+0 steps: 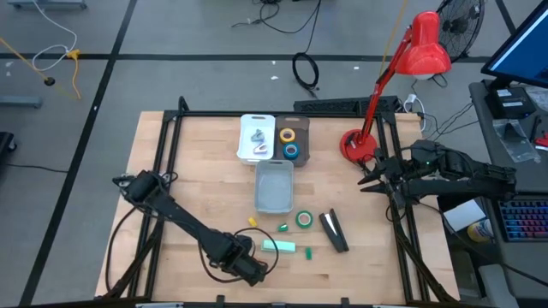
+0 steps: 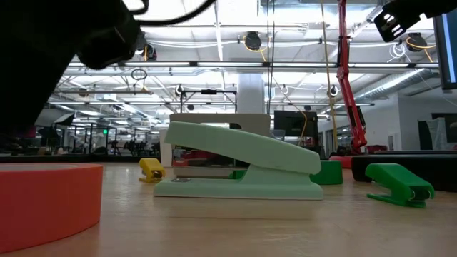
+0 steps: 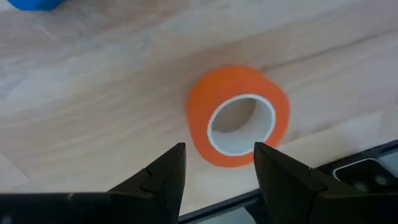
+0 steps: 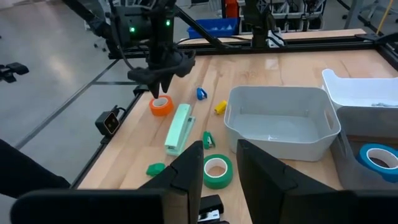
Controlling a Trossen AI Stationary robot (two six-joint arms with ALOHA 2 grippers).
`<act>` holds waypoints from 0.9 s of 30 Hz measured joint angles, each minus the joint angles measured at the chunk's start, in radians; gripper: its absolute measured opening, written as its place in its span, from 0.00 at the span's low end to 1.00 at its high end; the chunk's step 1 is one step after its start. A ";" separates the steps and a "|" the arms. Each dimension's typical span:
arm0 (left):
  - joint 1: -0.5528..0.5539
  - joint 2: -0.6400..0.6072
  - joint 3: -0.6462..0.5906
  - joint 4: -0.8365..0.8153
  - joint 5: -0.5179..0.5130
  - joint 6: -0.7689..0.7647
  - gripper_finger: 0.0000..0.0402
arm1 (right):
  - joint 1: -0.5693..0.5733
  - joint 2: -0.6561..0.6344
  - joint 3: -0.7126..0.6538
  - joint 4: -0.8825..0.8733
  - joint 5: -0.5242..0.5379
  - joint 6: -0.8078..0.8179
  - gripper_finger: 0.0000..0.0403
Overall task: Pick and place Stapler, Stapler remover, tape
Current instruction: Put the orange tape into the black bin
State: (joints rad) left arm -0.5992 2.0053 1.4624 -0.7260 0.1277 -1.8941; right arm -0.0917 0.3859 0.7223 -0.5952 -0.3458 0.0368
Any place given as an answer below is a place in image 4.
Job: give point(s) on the dark translucent plastic bin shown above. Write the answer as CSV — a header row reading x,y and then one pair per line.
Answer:
x,y
345,124

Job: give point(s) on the black chair base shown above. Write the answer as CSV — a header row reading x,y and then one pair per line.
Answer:
x,y
17,68

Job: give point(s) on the black table-level camera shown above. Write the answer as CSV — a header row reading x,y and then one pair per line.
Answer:
x,y
107,123

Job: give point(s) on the person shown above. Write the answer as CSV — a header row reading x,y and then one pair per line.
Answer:
x,y
25,171

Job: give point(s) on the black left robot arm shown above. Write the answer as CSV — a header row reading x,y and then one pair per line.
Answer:
x,y
160,31

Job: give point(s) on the white plastic bin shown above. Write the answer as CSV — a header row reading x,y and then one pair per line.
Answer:
x,y
357,90

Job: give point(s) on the black stapler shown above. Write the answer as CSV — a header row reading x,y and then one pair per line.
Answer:
x,y
211,203

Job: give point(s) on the blue storage bin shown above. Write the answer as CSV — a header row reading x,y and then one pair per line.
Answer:
x,y
211,28

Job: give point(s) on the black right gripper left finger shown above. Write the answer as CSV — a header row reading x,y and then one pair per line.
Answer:
x,y
124,208

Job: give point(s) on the orange tape roll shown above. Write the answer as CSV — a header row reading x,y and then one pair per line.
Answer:
x,y
155,110

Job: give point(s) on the black aluminium table frame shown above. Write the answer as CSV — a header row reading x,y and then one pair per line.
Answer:
x,y
311,46

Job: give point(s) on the blue tape roll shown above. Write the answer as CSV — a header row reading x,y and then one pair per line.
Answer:
x,y
362,158

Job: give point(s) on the yellow mini stapler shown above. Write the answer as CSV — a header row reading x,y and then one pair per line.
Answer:
x,y
220,107

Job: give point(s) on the green mini stapler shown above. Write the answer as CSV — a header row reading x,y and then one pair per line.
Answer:
x,y
155,169
207,138

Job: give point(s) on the orange container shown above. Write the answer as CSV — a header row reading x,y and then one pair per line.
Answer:
x,y
231,7

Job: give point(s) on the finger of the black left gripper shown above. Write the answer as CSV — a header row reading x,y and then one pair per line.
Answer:
x,y
165,84
155,88

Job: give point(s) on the parts bin rack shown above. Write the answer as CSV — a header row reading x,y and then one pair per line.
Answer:
x,y
295,15

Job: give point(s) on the mint green stapler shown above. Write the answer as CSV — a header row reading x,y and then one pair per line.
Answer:
x,y
180,130

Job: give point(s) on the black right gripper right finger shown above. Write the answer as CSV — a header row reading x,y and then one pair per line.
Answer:
x,y
295,205

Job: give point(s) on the grey plastic bin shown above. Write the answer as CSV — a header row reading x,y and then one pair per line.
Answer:
x,y
280,152

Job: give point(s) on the blue mini stapler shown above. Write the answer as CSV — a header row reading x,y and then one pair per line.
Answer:
x,y
201,94

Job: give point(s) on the green tape roll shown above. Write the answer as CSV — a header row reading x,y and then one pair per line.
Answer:
x,y
217,182

